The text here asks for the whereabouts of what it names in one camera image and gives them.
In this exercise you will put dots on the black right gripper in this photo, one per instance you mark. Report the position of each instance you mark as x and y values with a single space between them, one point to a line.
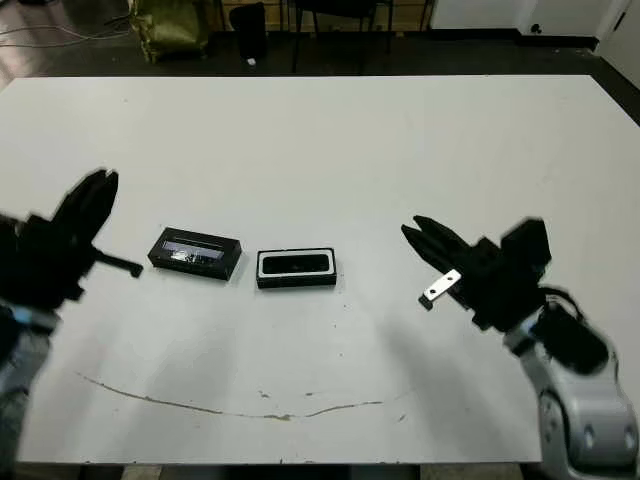
500 295

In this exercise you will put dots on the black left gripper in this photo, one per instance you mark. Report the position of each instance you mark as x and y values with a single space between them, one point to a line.
55 265

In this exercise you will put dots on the black box lid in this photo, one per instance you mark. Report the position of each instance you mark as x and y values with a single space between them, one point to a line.
195 255

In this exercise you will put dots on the slim black camera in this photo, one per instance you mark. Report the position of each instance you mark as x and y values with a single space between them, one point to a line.
295 264

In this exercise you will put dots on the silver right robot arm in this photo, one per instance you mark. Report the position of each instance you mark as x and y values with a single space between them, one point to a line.
585 420

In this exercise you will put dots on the black box white lining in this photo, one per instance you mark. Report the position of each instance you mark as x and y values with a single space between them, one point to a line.
295 281

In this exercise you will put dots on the olive green sack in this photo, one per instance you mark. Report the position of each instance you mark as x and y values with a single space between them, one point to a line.
175 27

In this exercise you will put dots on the black upright bag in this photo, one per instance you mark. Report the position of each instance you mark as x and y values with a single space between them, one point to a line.
252 30

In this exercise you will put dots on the small black round object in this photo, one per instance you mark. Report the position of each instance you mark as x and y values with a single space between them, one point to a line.
536 29

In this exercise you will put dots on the black mesh chair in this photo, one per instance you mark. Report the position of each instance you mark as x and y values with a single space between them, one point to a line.
340 7

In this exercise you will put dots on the black left wrist camera housing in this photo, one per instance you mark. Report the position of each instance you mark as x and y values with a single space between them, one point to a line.
12 250

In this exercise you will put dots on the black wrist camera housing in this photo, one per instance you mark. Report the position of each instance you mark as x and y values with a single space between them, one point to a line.
527 242
12 250

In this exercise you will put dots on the black right wrist camera housing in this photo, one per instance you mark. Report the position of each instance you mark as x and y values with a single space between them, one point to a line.
527 242

